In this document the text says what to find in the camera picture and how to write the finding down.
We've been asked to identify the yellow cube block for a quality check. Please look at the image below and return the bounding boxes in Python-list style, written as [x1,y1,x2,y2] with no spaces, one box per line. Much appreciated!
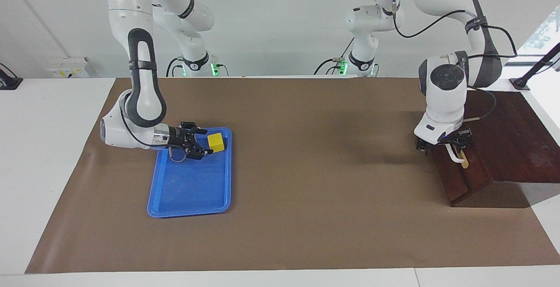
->
[207,133,226,153]

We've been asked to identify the white drawer handle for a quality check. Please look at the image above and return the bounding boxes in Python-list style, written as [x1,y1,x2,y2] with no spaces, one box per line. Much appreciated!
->
[444,143,467,165]

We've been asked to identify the wooden drawer with dark front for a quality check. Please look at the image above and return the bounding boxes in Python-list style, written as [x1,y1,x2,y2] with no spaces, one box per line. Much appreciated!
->
[431,145,494,207]

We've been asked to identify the dark wooden drawer cabinet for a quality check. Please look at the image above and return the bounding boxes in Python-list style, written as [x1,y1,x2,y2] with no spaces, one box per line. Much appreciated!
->
[431,89,560,209]

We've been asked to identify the blue plastic tray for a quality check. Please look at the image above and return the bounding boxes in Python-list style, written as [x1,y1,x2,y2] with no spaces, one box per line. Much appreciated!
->
[147,127,233,219]

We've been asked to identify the brown paper table mat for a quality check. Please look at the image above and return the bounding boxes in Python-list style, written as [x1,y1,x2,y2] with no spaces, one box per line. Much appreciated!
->
[25,76,560,274]

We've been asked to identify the black right base cable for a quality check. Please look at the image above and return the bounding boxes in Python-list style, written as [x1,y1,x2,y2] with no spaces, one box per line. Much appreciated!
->
[165,56,185,78]

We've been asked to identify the black base cable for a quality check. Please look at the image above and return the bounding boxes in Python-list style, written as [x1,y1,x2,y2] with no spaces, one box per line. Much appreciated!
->
[313,38,356,77]
[165,56,185,78]

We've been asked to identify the black camera stand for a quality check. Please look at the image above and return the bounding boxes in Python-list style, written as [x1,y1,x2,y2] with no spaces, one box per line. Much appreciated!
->
[510,42,560,91]

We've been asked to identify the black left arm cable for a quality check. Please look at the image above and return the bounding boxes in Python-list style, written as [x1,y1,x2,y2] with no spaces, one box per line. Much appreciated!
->
[392,0,518,124]

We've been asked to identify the black left base cable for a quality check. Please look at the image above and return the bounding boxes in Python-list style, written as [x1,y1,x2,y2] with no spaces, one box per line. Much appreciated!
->
[313,38,356,77]

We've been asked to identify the white wall socket box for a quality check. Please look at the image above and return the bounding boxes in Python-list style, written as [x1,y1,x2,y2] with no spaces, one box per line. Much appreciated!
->
[47,56,91,79]

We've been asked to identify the black clamp mount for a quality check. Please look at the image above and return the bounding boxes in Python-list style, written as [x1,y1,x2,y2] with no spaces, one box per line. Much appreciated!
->
[0,63,23,91]

